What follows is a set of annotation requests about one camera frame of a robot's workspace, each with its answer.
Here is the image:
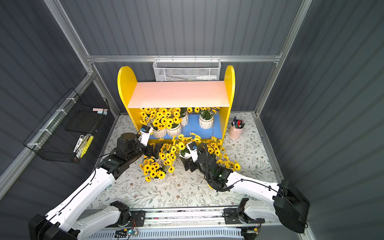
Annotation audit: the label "yellow wooden shelf unit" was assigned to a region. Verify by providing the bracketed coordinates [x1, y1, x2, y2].
[117, 65, 236, 141]

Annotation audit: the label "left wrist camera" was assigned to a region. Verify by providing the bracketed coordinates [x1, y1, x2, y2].
[139, 125, 153, 147]

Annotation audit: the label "shelf pot two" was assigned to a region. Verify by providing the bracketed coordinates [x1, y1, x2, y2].
[140, 156, 175, 182]
[160, 108, 182, 138]

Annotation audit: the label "pink sticky notes in basket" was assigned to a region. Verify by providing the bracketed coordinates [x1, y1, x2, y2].
[93, 108, 108, 116]

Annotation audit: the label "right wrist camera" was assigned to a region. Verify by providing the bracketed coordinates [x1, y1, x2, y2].
[187, 142, 198, 163]

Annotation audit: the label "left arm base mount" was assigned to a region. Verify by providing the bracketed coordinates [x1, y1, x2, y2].
[102, 210, 146, 228]

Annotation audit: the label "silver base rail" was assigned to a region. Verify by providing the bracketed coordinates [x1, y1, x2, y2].
[129, 200, 308, 234]

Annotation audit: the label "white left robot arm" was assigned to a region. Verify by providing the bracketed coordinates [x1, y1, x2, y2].
[29, 132, 163, 240]

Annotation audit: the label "white tube in wire basket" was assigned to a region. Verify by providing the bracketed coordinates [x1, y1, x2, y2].
[196, 75, 218, 81]

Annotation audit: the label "small green circuit board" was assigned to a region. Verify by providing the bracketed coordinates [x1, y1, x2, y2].
[114, 229, 139, 240]

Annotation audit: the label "pink pen cup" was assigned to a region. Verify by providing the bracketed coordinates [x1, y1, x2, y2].
[229, 117, 245, 140]

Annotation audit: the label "black wire wall basket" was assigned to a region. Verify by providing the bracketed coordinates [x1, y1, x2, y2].
[24, 89, 114, 164]

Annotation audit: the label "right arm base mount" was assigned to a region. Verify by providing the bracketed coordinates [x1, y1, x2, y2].
[222, 208, 265, 225]

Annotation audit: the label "white marker in basket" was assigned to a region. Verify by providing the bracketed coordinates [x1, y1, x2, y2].
[73, 135, 85, 153]

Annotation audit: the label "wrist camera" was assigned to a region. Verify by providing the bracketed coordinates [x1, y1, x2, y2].
[139, 125, 153, 147]
[187, 142, 198, 163]

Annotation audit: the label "white wire wall basket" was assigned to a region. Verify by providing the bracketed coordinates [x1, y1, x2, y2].
[153, 59, 222, 82]

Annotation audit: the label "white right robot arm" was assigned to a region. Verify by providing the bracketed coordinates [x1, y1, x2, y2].
[183, 142, 311, 234]

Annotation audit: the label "yellow marker in basket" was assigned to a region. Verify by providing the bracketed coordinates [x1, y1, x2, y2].
[78, 135, 94, 159]

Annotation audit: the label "shelf pot four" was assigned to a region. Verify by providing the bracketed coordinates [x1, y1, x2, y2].
[159, 143, 177, 166]
[193, 107, 220, 130]

